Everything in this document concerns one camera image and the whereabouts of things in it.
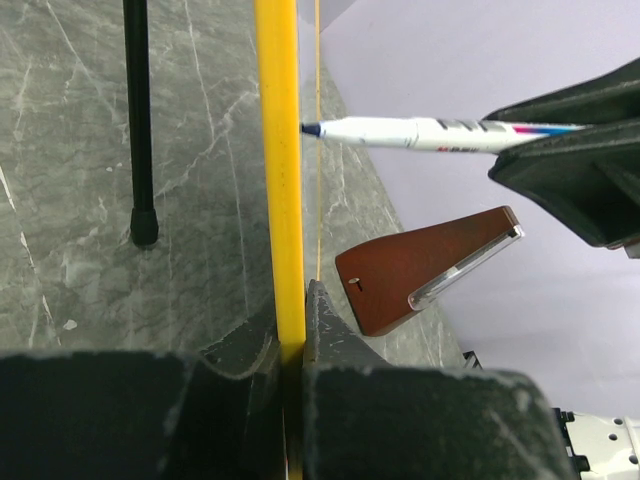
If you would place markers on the orange framed whiteboard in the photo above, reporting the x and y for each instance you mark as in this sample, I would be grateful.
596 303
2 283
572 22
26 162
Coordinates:
278 62

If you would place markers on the white rainbow whiteboard marker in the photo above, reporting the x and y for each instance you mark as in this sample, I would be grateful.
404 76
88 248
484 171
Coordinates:
432 134

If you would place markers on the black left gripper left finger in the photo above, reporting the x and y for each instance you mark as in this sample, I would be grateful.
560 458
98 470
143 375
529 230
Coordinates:
215 414

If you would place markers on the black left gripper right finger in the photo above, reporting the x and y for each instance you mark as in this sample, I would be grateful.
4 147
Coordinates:
364 418

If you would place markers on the black perforated music stand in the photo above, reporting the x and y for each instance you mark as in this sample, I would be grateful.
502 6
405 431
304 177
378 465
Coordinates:
144 229

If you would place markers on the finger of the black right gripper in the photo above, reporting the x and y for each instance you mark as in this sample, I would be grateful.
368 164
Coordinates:
611 99
588 180

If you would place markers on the brown whiteboard eraser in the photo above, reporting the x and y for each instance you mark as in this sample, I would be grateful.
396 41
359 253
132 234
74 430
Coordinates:
390 279

